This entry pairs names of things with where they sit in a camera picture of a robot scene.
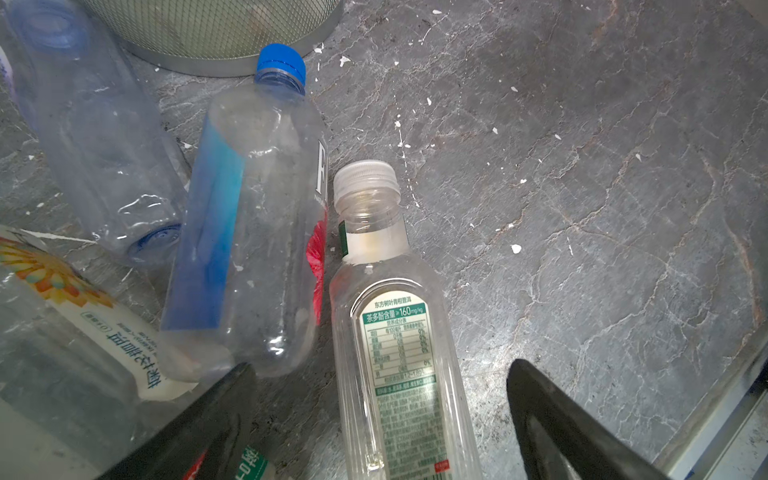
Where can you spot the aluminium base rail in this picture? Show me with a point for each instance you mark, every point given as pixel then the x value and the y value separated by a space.
pixel 715 409

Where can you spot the grey mesh waste bin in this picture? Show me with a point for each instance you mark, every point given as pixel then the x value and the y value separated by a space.
pixel 215 38

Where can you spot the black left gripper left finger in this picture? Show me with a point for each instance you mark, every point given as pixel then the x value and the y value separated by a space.
pixel 214 431

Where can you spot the purple Ganten water bottle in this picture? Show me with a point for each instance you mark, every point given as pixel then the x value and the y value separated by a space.
pixel 101 133

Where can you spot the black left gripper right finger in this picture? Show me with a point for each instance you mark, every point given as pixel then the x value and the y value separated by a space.
pixel 556 436

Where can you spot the clear bottle blue cap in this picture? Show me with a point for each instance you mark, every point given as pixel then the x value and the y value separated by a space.
pixel 247 281

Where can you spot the clear bottle green label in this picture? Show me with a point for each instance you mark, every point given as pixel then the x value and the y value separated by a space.
pixel 403 408

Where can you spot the small bottle green red label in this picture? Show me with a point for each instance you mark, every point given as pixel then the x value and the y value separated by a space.
pixel 253 466

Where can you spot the clear bottle yellow label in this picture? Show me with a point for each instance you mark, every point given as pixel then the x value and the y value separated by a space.
pixel 81 388

